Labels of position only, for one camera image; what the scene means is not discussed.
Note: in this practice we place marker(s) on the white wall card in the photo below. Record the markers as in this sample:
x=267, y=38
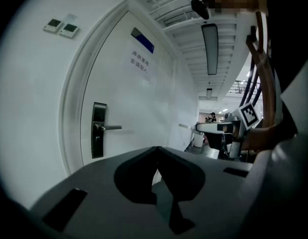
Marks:
x=71, y=18

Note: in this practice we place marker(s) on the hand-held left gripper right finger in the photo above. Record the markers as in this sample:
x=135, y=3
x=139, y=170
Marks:
x=213, y=195

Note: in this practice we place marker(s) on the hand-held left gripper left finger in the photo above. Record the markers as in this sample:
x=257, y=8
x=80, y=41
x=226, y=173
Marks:
x=94, y=198

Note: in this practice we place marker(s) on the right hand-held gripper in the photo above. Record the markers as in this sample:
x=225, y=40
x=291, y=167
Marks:
x=237, y=133

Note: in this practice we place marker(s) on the long ceiling light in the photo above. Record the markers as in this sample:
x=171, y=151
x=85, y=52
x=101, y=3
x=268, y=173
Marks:
x=210, y=48

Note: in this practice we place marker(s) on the blue door sign plate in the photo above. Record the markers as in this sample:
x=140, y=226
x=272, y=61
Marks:
x=143, y=41

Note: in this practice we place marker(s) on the white paper notice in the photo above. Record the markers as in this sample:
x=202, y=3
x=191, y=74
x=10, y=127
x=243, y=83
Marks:
x=138, y=65

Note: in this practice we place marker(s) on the person's right forearm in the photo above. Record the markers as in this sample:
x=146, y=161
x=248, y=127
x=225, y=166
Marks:
x=260, y=137

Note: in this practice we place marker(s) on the white wall thermostat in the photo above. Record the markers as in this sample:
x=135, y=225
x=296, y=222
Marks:
x=69, y=30
x=53, y=25

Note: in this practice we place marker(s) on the black head camera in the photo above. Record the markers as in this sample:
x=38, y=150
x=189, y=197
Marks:
x=201, y=7

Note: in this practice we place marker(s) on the white door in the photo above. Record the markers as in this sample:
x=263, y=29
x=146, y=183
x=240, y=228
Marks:
x=133, y=103

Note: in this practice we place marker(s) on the white bin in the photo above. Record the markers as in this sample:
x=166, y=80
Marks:
x=198, y=139

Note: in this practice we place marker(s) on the person's black shirt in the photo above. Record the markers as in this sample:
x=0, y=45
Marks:
x=293, y=34

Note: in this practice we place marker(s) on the dark door lock plate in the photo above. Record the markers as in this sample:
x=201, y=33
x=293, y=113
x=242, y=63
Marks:
x=97, y=143

